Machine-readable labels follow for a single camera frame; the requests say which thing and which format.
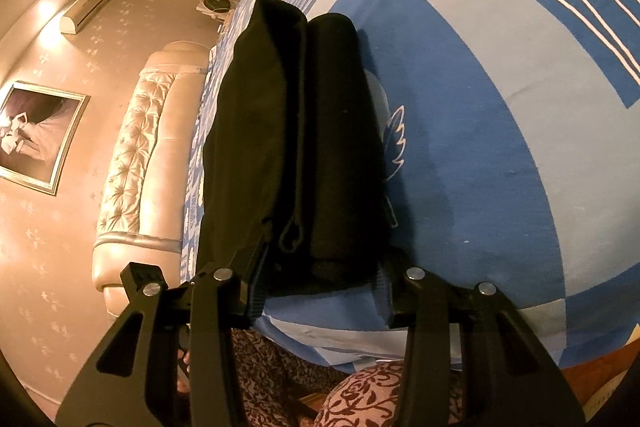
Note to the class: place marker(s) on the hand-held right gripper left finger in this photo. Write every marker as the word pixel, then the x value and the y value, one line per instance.
pixel 252 287

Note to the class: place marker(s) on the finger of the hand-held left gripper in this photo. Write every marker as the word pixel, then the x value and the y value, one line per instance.
pixel 142 274

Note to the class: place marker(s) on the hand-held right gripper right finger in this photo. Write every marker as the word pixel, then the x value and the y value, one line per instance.
pixel 395 302

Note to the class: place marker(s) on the black pants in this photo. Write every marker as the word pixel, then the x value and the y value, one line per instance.
pixel 300 132

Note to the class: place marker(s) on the cream tufted headboard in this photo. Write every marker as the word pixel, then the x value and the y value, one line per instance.
pixel 145 132

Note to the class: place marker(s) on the blue patterned bedsheet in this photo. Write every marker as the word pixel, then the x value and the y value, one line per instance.
pixel 475 107

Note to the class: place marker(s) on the small white fan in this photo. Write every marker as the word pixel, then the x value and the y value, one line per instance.
pixel 215 3

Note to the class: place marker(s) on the framed wall picture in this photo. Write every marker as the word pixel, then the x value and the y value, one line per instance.
pixel 35 132

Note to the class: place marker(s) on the white wall air conditioner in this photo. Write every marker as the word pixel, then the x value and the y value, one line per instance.
pixel 85 9

